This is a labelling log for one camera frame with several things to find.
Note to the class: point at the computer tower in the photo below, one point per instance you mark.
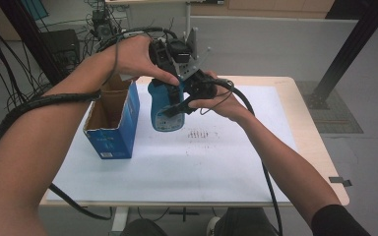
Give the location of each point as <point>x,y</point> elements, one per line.
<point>103,28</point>

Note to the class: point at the person's right hand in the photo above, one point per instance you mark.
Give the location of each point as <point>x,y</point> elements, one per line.
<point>229,106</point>

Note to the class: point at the wooden cabinet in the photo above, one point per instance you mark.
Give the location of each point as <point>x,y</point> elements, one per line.
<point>275,8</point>

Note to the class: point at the white paper sheet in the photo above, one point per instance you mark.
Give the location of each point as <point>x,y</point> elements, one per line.
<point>177,170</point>

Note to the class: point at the blue bottle with white cap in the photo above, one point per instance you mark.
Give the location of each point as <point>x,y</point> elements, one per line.
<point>169,124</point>

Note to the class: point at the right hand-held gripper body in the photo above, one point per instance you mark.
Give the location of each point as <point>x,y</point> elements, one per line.
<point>200,85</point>

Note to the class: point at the person's right black sleeve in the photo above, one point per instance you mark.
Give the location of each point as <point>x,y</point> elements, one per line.
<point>338,223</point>

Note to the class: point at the black metal stand post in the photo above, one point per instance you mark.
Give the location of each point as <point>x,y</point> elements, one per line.
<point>29,42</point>
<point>351,46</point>

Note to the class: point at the white desk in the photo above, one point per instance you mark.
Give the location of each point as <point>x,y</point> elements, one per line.
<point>188,16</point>

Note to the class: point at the person's left hand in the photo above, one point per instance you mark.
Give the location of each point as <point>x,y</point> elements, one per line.
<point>134,59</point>

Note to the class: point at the black case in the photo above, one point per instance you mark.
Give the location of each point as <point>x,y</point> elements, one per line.
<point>61,44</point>

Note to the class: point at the grey floor mat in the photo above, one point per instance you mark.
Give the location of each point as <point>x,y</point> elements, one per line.
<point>338,114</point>

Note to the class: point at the blue cardboard box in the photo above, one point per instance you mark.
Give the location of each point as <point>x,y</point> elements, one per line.
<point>114,141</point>

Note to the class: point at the black tape strip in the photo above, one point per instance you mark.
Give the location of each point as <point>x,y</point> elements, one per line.
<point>340,180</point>

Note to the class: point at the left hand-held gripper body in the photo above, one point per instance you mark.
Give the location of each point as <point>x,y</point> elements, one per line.
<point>177,52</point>

